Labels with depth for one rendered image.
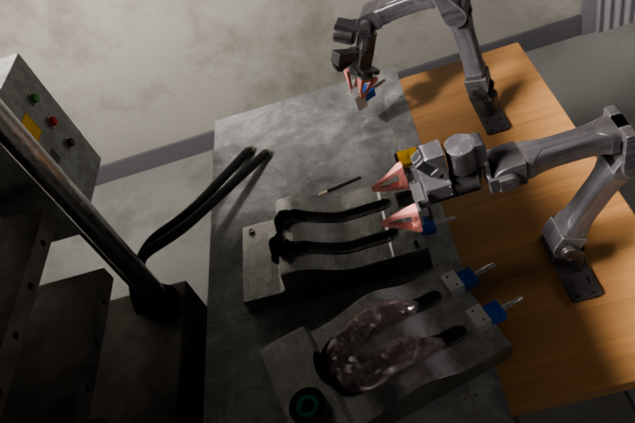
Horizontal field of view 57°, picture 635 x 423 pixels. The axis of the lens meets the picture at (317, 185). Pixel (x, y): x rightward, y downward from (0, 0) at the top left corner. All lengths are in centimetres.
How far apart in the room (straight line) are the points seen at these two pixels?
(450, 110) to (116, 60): 183
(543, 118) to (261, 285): 96
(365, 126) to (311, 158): 21
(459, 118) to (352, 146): 35
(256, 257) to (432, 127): 69
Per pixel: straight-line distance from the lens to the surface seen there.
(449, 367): 135
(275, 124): 212
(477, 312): 139
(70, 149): 177
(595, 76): 329
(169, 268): 301
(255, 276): 162
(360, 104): 187
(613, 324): 148
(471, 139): 113
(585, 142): 121
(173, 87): 325
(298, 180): 188
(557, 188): 170
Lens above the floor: 209
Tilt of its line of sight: 44 degrees down
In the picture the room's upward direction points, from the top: 23 degrees counter-clockwise
